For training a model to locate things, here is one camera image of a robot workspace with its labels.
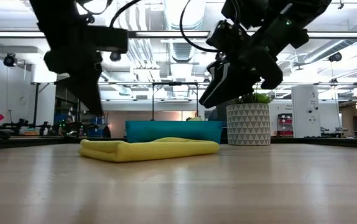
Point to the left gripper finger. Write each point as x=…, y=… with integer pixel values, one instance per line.
x=72, y=81
x=97, y=90

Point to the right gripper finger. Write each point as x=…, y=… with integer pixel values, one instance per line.
x=217, y=77
x=240, y=84

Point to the yellow microfiber towel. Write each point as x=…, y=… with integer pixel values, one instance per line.
x=153, y=151

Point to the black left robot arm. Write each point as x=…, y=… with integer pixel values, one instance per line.
x=54, y=12

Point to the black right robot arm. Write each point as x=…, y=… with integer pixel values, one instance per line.
x=299, y=12

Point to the small black robot arm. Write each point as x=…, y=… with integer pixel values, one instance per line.
x=76, y=128
x=23, y=126

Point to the lime green microfiber towel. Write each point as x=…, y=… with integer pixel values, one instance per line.
x=194, y=118

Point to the black ceiling spotlight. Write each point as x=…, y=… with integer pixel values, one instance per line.
x=335, y=57
x=115, y=56
x=10, y=59

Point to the succulent in patterned white pot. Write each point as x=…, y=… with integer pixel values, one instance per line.
x=248, y=124

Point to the red shelf unit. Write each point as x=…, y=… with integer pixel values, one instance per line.
x=285, y=124

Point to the teal plastic bin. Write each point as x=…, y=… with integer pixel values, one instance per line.
x=172, y=129

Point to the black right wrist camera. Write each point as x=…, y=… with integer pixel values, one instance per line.
x=226, y=35

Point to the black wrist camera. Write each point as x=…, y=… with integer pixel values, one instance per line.
x=226, y=35
x=110, y=39

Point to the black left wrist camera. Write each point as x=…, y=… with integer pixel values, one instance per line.
x=110, y=39

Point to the black tall test frame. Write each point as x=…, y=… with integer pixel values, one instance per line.
x=175, y=83

